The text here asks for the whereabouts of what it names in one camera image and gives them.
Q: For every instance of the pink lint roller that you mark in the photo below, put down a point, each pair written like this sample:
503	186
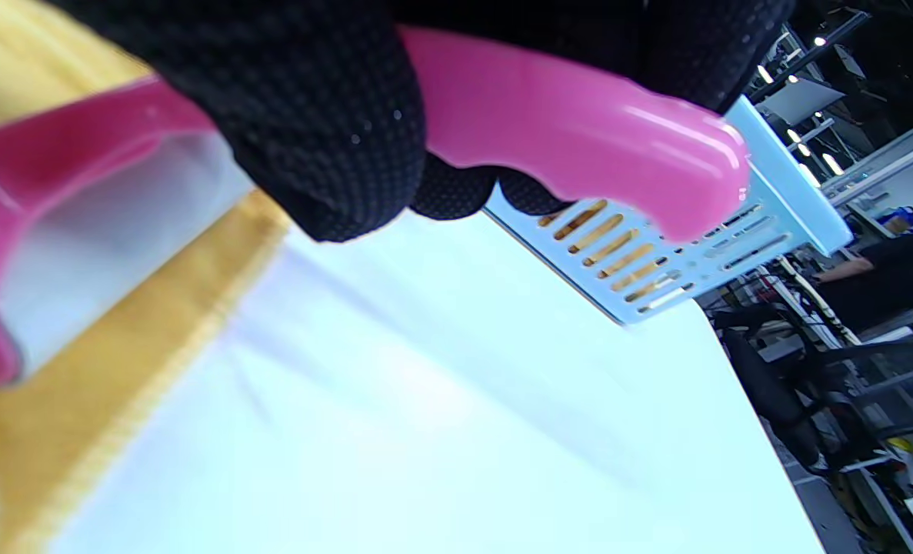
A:
579	123

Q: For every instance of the black mesh office chair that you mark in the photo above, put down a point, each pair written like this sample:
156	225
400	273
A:
779	400

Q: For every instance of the person's right hand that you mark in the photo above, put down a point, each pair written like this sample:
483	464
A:
310	100

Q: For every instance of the light blue plastic basket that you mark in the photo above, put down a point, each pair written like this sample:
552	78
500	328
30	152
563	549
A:
779	208

